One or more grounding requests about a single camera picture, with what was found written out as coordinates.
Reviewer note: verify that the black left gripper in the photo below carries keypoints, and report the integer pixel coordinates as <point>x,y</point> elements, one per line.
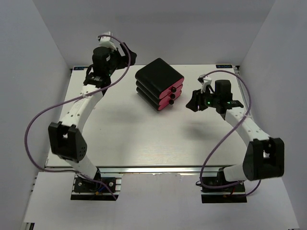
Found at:
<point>124,60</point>

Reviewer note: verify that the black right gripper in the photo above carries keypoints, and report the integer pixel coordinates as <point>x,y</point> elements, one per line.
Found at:
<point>196,100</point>

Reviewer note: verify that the pink top drawer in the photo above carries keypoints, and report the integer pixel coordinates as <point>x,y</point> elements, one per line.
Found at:
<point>172,89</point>

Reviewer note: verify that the pink bottom drawer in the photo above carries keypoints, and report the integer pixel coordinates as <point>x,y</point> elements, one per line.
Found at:
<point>165,102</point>

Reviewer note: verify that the black drawer organizer cabinet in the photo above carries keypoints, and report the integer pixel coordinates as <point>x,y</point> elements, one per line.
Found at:
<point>154,78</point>

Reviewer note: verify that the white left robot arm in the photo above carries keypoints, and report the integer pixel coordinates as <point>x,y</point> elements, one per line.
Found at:
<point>65,136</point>

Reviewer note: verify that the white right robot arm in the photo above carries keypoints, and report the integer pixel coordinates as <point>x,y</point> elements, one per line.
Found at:
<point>264,157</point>

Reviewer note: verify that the right blue corner label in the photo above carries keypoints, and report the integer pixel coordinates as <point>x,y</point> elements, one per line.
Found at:
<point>224,66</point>

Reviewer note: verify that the blue corner label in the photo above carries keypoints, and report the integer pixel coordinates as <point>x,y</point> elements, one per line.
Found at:
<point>224,66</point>
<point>77,68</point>

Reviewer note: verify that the left blue corner label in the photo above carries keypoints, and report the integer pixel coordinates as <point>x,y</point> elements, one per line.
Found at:
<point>77,68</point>

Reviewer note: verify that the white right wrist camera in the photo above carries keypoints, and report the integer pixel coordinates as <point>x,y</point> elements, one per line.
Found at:
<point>205,80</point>

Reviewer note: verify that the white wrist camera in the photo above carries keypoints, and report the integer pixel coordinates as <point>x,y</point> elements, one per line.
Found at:
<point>106,41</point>
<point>205,80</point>

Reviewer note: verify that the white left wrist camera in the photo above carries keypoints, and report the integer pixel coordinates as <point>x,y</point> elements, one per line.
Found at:
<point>106,41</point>

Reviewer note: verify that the aluminium table front rail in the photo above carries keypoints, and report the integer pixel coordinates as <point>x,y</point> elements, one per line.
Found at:
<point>151,169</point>

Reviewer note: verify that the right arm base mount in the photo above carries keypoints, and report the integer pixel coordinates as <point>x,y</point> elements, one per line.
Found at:
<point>231,194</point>

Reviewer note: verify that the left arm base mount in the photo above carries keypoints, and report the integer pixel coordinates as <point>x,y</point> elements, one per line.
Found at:
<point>83,190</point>

